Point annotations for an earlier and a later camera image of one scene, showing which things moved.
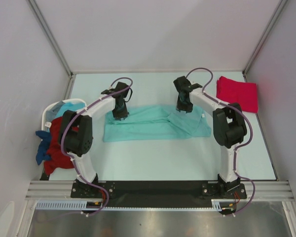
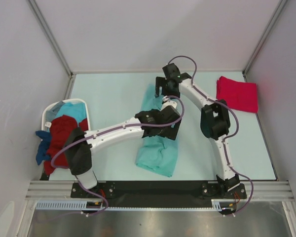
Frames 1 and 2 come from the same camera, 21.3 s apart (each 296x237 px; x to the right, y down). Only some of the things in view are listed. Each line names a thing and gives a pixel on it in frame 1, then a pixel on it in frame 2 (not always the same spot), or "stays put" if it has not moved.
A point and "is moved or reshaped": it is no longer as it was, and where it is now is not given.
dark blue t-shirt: (42, 154) stays put
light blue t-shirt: (74, 106) stays put
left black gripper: (118, 116) -> (170, 132)
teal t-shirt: (155, 123) is moved or reshaped
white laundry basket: (43, 127) stays put
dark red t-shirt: (60, 158) stays put
